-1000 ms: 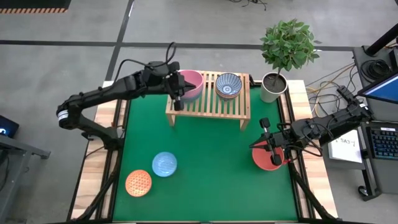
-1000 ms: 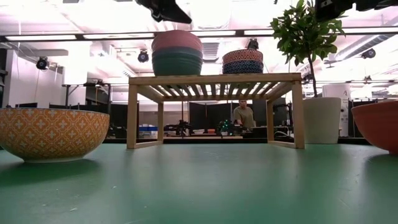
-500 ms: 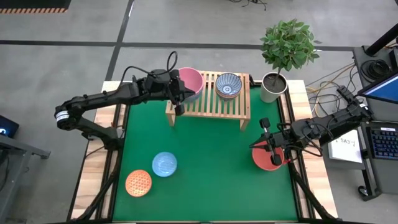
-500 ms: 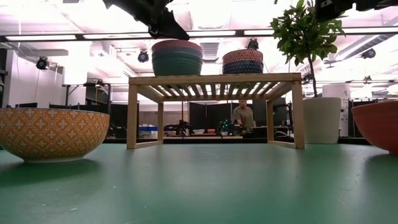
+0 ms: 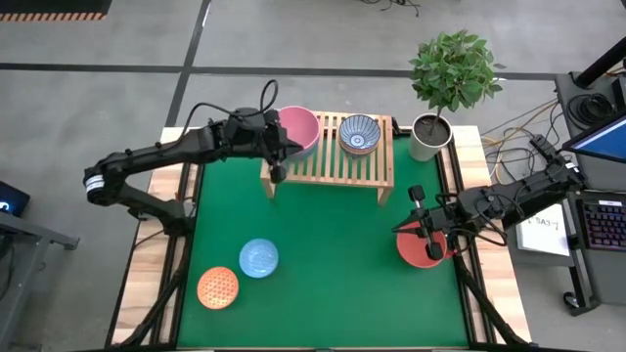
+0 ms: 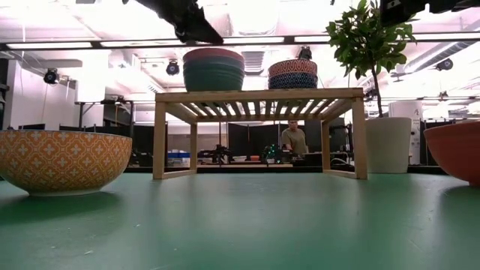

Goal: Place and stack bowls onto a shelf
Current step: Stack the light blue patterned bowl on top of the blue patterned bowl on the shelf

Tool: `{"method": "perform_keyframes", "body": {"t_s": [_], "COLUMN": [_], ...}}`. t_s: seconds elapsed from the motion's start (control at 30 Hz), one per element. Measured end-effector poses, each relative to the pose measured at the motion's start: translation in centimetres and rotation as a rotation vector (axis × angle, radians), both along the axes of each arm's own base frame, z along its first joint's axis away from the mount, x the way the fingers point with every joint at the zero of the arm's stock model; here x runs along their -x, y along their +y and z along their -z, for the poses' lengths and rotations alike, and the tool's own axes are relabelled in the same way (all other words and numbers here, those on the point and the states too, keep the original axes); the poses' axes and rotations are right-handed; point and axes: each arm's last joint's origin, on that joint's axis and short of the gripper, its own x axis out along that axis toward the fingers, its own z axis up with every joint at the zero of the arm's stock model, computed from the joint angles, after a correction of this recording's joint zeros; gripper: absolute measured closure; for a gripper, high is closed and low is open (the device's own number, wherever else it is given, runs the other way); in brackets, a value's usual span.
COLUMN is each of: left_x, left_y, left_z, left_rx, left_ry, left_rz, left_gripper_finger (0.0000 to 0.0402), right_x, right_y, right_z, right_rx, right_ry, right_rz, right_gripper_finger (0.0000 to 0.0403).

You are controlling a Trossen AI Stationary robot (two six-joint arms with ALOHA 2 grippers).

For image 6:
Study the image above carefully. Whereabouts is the green leafy plant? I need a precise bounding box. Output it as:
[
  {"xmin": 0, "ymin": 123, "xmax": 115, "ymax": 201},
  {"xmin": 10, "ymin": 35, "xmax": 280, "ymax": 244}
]
[{"xmin": 325, "ymin": 0, "xmax": 419, "ymax": 119}]

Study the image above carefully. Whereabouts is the green table mat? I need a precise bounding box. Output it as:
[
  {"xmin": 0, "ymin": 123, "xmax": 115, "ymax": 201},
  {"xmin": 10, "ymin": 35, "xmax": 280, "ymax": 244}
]
[{"xmin": 0, "ymin": 172, "xmax": 480, "ymax": 270}]

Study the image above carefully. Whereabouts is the blue striped bowl red outside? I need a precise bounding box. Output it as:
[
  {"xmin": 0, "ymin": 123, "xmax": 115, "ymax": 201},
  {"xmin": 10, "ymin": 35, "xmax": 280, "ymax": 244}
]
[{"xmin": 267, "ymin": 58, "xmax": 319, "ymax": 79}]

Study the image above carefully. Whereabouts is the wooden slatted shelf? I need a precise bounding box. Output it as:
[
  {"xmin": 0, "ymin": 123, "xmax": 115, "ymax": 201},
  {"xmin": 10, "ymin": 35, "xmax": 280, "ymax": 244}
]
[{"xmin": 152, "ymin": 87, "xmax": 369, "ymax": 181}]

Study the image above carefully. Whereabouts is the white cylindrical tank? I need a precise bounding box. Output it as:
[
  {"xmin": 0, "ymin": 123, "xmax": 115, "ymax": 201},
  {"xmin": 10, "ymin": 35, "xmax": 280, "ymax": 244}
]
[{"xmin": 388, "ymin": 100, "xmax": 425, "ymax": 166}]

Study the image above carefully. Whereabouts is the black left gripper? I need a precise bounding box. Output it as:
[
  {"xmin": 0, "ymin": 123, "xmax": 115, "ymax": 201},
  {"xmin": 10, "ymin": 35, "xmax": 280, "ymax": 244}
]
[{"xmin": 122, "ymin": 0, "xmax": 225, "ymax": 45}]

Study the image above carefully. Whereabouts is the black aluminium table frame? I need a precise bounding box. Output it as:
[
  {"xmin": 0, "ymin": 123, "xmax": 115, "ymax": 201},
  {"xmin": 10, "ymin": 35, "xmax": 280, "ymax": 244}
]
[{"xmin": 123, "ymin": 163, "xmax": 449, "ymax": 176}]

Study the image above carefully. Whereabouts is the background robot with green lights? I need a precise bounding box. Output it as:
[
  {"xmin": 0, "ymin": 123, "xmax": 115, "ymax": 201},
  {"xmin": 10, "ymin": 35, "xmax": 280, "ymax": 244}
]
[{"xmin": 261, "ymin": 144, "xmax": 281, "ymax": 165}]

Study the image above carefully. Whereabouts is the plain pink bowl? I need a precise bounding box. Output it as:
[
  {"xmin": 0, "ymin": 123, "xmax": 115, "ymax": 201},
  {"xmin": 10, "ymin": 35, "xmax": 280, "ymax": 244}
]
[{"xmin": 182, "ymin": 46, "xmax": 245, "ymax": 64}]

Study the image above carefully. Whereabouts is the ceiling air vent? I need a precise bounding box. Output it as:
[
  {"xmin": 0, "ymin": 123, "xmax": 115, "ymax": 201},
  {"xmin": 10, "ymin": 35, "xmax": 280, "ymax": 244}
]
[{"xmin": 241, "ymin": 50, "xmax": 266, "ymax": 75}]

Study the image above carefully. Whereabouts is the person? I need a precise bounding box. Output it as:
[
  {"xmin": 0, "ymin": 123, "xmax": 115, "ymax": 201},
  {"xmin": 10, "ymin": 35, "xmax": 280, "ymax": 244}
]
[{"xmin": 280, "ymin": 119, "xmax": 311, "ymax": 158}]

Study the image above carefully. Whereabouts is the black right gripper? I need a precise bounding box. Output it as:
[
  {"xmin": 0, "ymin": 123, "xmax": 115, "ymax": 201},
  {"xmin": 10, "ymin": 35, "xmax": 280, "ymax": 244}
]
[{"xmin": 380, "ymin": 0, "xmax": 429, "ymax": 28}]

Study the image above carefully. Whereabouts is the plain blue-grey bowl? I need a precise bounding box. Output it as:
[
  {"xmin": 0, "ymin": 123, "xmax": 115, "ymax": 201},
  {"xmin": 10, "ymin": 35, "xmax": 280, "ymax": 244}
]
[{"xmin": 182, "ymin": 55, "xmax": 246, "ymax": 72}]

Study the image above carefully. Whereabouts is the plain red bowl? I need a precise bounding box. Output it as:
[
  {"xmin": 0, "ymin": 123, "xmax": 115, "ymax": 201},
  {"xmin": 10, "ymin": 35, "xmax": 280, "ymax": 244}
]
[{"xmin": 423, "ymin": 119, "xmax": 480, "ymax": 188}]

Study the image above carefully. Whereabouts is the white plant pot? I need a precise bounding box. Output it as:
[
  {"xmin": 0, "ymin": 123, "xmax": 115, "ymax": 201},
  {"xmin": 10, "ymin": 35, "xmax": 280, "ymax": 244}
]
[{"xmin": 364, "ymin": 116, "xmax": 413, "ymax": 175}]

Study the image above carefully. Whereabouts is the silver ceiling duct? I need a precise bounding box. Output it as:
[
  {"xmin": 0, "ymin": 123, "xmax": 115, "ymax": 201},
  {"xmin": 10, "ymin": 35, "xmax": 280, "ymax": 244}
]
[{"xmin": 403, "ymin": 40, "xmax": 480, "ymax": 74}]

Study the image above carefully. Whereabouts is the black partition screen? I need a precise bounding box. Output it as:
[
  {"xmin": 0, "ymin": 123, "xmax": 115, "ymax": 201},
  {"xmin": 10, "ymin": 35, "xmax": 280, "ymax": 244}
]
[
  {"xmin": 58, "ymin": 123, "xmax": 169, "ymax": 168},
  {"xmin": 226, "ymin": 122, "xmax": 287, "ymax": 158}
]

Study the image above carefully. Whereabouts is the turquoise bowl orange outside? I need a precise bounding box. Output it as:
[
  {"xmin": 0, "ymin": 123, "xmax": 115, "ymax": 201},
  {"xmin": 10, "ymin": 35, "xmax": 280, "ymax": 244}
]
[{"xmin": 0, "ymin": 129, "xmax": 134, "ymax": 197}]

